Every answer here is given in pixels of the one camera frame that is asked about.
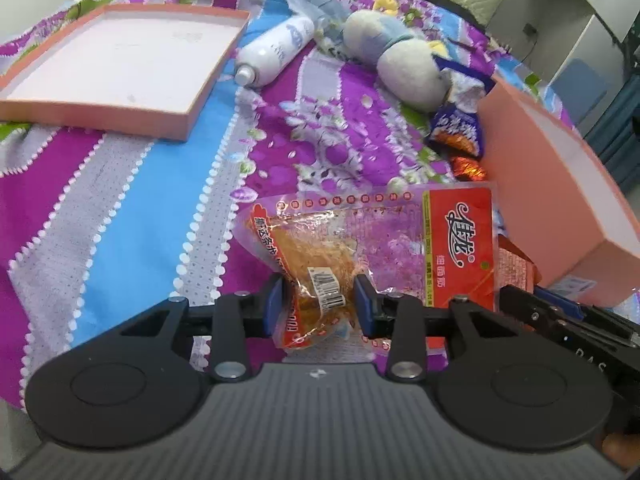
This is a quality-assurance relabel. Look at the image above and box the clear red-label snack bag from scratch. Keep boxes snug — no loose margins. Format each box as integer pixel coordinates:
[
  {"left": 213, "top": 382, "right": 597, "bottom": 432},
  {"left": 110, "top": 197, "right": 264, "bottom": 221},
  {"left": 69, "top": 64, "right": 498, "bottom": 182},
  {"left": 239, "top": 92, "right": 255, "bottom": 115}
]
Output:
[{"left": 234, "top": 183, "right": 497, "bottom": 351}]

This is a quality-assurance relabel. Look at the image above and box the orange sausage snack pack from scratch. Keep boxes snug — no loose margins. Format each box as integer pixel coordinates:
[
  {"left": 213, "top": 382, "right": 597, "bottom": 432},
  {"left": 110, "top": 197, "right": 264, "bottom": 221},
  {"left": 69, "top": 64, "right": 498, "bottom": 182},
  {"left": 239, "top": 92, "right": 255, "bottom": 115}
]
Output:
[{"left": 496, "top": 234, "right": 541, "bottom": 294}]

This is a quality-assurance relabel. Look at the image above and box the red foil tea packet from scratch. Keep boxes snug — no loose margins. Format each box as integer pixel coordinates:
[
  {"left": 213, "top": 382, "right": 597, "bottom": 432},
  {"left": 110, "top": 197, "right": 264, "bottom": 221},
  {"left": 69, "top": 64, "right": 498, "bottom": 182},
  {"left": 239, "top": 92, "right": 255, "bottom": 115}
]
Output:
[{"left": 449, "top": 156, "right": 487, "bottom": 182}]

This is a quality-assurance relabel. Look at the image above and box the blue white snack bag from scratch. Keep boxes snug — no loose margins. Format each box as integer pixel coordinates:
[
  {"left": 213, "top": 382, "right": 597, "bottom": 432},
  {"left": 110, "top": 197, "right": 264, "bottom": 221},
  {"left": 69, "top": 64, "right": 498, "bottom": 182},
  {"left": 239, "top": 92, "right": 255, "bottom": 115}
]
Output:
[{"left": 430, "top": 56, "right": 495, "bottom": 159}]

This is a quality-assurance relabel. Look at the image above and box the pink cardboard box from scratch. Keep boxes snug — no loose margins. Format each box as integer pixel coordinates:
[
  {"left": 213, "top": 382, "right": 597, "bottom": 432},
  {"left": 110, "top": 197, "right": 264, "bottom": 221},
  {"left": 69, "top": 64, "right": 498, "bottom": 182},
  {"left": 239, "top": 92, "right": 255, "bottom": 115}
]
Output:
[{"left": 478, "top": 79, "right": 639, "bottom": 307}]

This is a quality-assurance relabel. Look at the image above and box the blue white plush toy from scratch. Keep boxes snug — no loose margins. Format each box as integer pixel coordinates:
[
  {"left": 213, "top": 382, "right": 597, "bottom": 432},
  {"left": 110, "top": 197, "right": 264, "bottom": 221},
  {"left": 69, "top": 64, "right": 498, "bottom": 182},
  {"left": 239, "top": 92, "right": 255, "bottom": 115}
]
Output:
[{"left": 343, "top": 10, "right": 449, "bottom": 113}]

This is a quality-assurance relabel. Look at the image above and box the white spray bottle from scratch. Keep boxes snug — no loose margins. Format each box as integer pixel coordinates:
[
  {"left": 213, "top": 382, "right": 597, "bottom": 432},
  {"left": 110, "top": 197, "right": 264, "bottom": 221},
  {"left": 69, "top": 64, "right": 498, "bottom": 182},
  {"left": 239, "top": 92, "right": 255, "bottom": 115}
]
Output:
[{"left": 234, "top": 14, "right": 314, "bottom": 88}]

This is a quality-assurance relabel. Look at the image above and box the pink box lid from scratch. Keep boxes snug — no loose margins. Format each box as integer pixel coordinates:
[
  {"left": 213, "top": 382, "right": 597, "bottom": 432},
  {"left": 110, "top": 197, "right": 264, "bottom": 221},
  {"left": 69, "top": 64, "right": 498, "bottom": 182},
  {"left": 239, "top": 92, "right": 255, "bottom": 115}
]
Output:
[{"left": 1, "top": 3, "right": 250, "bottom": 142}]

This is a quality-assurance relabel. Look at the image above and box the white cabinet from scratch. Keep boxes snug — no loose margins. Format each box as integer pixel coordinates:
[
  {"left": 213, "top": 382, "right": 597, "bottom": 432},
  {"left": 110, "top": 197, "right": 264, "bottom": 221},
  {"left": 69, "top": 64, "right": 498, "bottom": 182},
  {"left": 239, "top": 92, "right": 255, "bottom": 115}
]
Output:
[{"left": 487, "top": 0, "right": 639, "bottom": 134}]

